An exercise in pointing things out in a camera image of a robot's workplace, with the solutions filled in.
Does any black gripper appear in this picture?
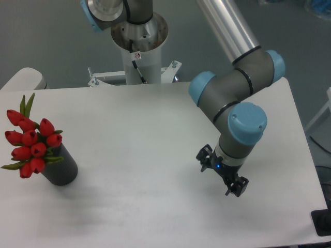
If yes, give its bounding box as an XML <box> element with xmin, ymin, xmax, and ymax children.
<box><xmin>196</xmin><ymin>144</ymin><xmax>249</xmax><ymax>197</ymax></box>

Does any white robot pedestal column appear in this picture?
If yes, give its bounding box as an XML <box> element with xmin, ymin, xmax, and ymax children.
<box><xmin>111</xmin><ymin>12</ymin><xmax>169</xmax><ymax>85</ymax></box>

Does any black device at table edge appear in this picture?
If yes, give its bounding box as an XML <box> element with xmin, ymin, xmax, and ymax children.
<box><xmin>311</xmin><ymin>209</ymin><xmax>330</xmax><ymax>237</ymax></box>

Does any red tulip bouquet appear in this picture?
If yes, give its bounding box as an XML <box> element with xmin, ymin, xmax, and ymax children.
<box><xmin>1</xmin><ymin>94</ymin><xmax>64</xmax><ymax>179</ymax></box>

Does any black cable on pedestal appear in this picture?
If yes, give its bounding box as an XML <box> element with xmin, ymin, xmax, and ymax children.
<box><xmin>128</xmin><ymin>38</ymin><xmax>148</xmax><ymax>85</ymax></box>

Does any white furniture leg right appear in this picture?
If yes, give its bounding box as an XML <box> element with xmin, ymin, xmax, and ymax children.
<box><xmin>305</xmin><ymin>88</ymin><xmax>330</xmax><ymax>134</ymax></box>

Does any blue plastic bag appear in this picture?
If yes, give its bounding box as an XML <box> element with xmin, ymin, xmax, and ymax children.
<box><xmin>304</xmin><ymin>0</ymin><xmax>330</xmax><ymax>20</ymax></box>

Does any white rounded chair back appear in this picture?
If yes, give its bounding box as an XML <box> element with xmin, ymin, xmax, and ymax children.
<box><xmin>1</xmin><ymin>67</ymin><xmax>49</xmax><ymax>92</ymax></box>

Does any black cable on floor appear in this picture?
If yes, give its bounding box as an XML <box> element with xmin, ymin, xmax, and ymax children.
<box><xmin>310</xmin><ymin>135</ymin><xmax>331</xmax><ymax>152</ymax></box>

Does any black ribbed cylindrical vase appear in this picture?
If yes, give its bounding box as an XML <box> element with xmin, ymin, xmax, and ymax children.
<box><xmin>41</xmin><ymin>144</ymin><xmax>78</xmax><ymax>186</ymax></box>

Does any white metal base frame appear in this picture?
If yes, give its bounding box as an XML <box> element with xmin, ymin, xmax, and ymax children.
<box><xmin>87</xmin><ymin>60</ymin><xmax>182</xmax><ymax>87</ymax></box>

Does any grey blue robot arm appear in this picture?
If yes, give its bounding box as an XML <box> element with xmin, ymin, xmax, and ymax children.
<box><xmin>81</xmin><ymin>1</ymin><xmax>285</xmax><ymax>196</ymax></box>

